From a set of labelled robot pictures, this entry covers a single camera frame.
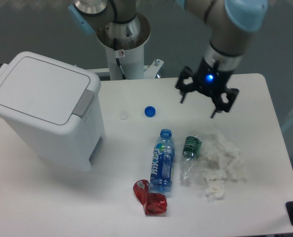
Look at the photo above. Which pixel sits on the crumpled white tissue lower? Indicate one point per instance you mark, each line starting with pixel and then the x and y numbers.
pixel 215 184

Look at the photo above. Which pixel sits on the clear green-label plastic bottle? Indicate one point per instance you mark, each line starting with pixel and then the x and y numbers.
pixel 190 155

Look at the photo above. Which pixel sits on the blue bottle cap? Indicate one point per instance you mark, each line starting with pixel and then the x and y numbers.
pixel 150 111

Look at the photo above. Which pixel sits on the crumpled white tissue upper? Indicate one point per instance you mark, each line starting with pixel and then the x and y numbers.
pixel 221 158

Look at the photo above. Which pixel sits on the crumpled red plastic wrapper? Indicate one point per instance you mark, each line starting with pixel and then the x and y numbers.
pixel 153 203

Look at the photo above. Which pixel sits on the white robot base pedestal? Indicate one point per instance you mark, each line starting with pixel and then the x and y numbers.
pixel 124 45

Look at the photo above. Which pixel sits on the white table bracket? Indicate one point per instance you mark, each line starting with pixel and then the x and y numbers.
pixel 153 71

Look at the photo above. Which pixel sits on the white bottle cap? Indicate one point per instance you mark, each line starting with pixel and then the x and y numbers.
pixel 123 115

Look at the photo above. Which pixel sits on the white plastic trash can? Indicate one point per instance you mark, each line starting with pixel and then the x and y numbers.
pixel 54 107

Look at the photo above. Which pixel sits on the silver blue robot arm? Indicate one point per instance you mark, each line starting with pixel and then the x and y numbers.
pixel 233 23

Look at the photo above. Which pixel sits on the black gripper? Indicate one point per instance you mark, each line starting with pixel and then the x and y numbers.
pixel 211 79

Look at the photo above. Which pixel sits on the blue plastic drink bottle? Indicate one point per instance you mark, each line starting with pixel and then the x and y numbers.
pixel 162 163

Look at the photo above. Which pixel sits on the crumpled white tissue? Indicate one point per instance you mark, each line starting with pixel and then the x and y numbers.
pixel 215 184
pixel 221 158

